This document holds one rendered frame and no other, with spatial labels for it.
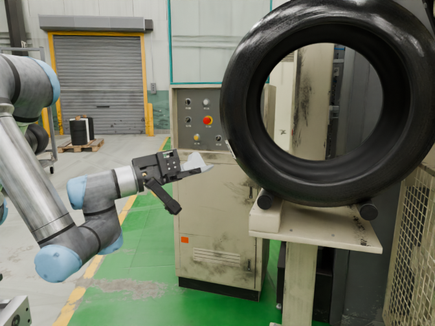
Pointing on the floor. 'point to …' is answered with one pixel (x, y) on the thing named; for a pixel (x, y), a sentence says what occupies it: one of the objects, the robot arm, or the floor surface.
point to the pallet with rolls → (81, 136)
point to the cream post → (313, 92)
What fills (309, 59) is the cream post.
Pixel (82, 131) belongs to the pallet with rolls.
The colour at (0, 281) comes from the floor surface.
